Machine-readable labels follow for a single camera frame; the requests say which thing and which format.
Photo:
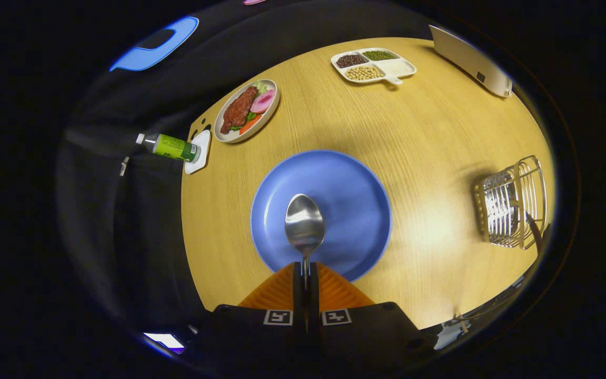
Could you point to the white square coaster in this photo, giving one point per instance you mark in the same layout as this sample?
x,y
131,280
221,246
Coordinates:
x,y
202,152

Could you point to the green plastic bottle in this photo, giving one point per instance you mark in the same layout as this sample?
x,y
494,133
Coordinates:
x,y
171,147

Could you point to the white toaster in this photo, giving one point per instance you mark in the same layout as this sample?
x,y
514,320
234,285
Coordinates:
x,y
466,58

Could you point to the white plate with meat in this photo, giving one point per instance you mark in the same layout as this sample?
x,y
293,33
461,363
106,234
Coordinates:
x,y
242,110

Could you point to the silver clip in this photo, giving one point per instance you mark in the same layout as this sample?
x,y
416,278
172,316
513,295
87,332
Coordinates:
x,y
123,166

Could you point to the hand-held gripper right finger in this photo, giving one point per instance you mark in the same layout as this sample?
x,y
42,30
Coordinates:
x,y
314,295

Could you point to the glowing screen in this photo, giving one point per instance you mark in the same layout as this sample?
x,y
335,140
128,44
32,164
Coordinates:
x,y
163,340

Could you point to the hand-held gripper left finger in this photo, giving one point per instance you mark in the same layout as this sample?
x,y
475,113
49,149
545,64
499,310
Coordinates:
x,y
298,295

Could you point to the white divided dish with beans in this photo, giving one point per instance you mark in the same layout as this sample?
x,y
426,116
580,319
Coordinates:
x,y
374,66

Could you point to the blue round plate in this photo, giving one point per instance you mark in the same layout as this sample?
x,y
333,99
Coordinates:
x,y
350,195

